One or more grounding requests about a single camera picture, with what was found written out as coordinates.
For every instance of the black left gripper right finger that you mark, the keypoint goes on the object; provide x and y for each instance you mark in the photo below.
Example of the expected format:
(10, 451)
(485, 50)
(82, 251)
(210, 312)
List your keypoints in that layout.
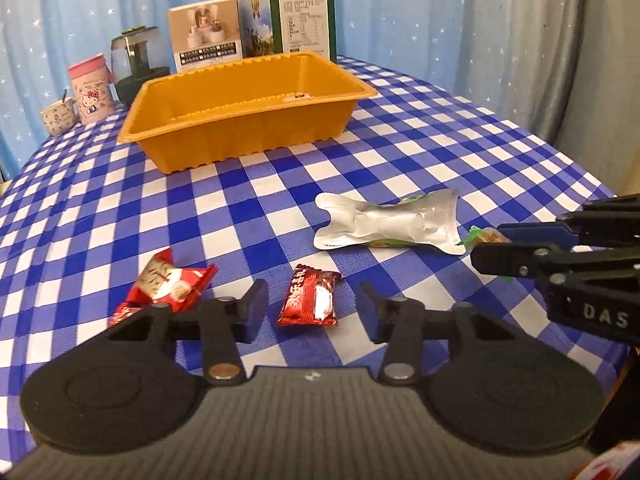
(485, 381)

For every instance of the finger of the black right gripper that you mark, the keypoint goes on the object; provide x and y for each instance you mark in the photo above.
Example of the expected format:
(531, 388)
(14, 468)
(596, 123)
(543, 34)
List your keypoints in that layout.
(544, 233)
(513, 260)

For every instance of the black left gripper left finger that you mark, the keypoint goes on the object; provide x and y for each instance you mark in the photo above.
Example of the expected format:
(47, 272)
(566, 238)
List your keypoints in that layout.
(143, 378)

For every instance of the green candy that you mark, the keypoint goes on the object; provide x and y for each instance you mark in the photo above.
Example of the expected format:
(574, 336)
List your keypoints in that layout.
(478, 235)

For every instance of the small red candy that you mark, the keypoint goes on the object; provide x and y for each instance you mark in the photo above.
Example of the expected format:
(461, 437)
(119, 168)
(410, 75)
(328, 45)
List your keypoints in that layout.
(123, 311)

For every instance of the silver foil pouch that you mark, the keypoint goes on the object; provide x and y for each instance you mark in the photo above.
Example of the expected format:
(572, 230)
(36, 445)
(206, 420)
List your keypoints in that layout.
(426, 220)

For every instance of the red white snack packet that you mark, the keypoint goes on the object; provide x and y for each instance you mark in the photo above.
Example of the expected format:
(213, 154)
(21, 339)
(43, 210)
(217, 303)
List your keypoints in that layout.
(162, 282)

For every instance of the dark red candy packet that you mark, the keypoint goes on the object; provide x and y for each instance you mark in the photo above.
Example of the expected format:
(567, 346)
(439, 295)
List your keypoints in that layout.
(309, 301)

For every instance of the clear dark seaweed packet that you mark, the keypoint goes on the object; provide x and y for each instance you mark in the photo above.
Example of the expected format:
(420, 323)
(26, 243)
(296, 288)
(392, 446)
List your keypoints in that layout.
(297, 96)

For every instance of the blue white checkered tablecloth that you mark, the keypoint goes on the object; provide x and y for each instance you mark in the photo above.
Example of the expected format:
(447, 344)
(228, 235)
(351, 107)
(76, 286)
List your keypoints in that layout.
(86, 213)

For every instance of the blue star curtain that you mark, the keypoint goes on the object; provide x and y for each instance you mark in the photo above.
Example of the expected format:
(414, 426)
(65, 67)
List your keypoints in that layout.
(568, 70)

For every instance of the orange plastic tray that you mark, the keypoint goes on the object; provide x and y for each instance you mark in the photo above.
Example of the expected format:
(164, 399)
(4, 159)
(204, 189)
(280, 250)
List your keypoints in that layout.
(230, 110)

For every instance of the small patterned ceramic cup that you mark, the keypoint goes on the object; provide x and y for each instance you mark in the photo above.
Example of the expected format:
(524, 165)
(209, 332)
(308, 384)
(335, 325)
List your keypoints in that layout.
(60, 116)

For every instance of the pink Hello Kitty tumbler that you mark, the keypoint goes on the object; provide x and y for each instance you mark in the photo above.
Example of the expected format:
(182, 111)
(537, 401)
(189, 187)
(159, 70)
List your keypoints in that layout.
(91, 82)

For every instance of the dark green glass humidifier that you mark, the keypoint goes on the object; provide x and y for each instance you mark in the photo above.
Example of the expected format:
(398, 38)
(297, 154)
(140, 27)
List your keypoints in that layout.
(138, 55)

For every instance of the green white carton box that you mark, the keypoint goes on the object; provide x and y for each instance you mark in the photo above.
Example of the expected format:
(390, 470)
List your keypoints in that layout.
(287, 26)

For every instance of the white humidifier product box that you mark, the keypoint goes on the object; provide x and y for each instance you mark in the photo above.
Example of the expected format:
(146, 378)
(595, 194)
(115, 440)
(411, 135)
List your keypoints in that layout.
(204, 34)

